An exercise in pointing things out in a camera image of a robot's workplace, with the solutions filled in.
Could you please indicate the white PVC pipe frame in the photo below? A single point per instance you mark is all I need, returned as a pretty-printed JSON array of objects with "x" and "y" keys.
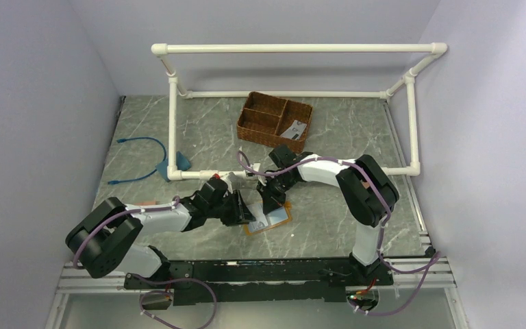
[{"x": 432, "y": 51}]

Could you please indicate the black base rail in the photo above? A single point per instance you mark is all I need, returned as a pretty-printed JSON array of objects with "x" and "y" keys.
[{"x": 200, "y": 281}]

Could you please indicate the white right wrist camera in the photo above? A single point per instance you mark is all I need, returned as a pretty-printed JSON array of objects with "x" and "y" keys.
[{"x": 251, "y": 169}]

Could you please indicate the teal blue pouch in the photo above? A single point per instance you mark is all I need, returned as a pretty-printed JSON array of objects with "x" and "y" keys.
[{"x": 182, "y": 163}]

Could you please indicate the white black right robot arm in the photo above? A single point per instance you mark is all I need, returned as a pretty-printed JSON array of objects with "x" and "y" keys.
[{"x": 368, "y": 192}]

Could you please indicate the orange card holder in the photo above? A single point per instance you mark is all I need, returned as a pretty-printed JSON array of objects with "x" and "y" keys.
[{"x": 281, "y": 220}]

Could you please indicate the brown woven wicker basket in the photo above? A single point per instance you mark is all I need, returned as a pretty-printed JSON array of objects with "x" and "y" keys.
[{"x": 264, "y": 117}]

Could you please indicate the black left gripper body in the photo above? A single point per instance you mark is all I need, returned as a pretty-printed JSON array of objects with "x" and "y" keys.
[{"x": 226, "y": 210}]

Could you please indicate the silver VIP credit card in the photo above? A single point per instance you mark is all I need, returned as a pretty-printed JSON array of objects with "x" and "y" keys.
[{"x": 260, "y": 222}]

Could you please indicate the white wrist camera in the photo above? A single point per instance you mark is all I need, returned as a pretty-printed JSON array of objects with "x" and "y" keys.
[
  {"x": 251, "y": 169},
  {"x": 233, "y": 181}
]

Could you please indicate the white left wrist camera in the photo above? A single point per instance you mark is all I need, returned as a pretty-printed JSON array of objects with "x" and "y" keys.
[{"x": 233, "y": 181}]

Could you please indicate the blue credit cards stack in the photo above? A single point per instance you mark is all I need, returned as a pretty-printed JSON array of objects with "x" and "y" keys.
[{"x": 279, "y": 218}]

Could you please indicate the aluminium extrusion frame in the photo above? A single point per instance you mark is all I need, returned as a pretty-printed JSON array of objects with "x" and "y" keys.
[{"x": 415, "y": 300}]

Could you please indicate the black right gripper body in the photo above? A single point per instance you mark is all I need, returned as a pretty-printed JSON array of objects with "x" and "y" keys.
[{"x": 279, "y": 184}]

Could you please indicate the white patterned credit card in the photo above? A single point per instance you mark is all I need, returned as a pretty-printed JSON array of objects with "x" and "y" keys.
[{"x": 295, "y": 131}]

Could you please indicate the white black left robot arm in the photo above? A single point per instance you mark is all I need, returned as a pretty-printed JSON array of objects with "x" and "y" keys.
[{"x": 104, "y": 241}]

